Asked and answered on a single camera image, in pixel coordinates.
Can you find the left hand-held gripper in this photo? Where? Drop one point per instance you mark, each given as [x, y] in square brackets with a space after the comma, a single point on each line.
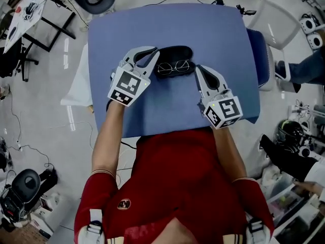
[128, 84]

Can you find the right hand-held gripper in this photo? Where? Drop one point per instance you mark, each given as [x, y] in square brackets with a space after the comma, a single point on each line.
[228, 108]

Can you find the black glasses case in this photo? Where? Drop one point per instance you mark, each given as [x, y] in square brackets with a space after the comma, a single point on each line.
[175, 52]

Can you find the person's right forearm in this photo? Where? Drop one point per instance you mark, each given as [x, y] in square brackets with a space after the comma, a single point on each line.
[228, 154]

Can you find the person's left forearm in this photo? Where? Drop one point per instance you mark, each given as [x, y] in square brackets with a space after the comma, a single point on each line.
[106, 141]

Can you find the blue tablecloth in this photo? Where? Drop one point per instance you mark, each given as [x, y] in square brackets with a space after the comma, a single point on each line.
[172, 103]

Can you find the blue seat cushion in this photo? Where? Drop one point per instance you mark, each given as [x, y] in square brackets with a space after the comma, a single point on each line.
[257, 55]

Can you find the white plastic chair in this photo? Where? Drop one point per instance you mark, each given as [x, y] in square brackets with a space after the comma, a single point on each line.
[274, 27]

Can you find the black helmet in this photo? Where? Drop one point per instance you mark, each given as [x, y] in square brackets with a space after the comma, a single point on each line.
[290, 136]

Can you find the person's red shirt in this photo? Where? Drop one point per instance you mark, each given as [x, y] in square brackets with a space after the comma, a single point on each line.
[177, 177]

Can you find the white headset device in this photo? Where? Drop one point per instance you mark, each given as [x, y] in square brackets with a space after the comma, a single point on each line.
[314, 41]
[307, 25]

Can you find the clear plastic storage drawers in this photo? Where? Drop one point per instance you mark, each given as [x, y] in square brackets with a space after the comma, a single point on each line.
[279, 187]

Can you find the black office chair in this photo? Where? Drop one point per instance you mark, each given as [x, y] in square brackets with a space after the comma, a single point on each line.
[10, 60]

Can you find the white power strip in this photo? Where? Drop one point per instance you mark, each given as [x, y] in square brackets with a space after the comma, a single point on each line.
[19, 146]

